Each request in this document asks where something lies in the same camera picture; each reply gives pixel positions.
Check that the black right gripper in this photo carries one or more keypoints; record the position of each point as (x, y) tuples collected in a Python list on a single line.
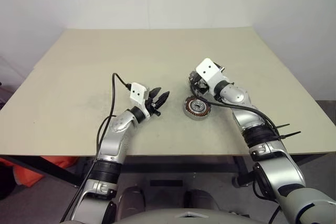
[(202, 87)]

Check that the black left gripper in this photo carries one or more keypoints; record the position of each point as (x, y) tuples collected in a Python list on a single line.
[(154, 107)]

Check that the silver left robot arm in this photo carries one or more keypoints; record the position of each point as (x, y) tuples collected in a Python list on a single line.
[(110, 140)]

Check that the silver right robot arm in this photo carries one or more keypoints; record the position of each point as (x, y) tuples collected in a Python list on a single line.
[(278, 166)]

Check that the round motor housing copper windings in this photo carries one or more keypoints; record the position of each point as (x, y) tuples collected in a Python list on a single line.
[(197, 108)]

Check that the dark rounded shape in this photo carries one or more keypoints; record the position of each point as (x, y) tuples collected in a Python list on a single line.
[(200, 199), (132, 197)]

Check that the grey robot torso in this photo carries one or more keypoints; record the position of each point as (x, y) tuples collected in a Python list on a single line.
[(183, 217)]

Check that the orange bag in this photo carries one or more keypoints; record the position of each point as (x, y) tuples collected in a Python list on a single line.
[(29, 174)]

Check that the black bag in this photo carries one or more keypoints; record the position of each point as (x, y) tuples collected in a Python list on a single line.
[(6, 182)]

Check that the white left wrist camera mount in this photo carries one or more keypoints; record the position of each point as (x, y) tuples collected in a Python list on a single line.
[(138, 91)]

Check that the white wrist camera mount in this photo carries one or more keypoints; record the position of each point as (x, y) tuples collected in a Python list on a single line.
[(138, 91), (208, 70)]

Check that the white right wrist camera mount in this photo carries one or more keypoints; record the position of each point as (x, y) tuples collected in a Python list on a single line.
[(208, 70)]

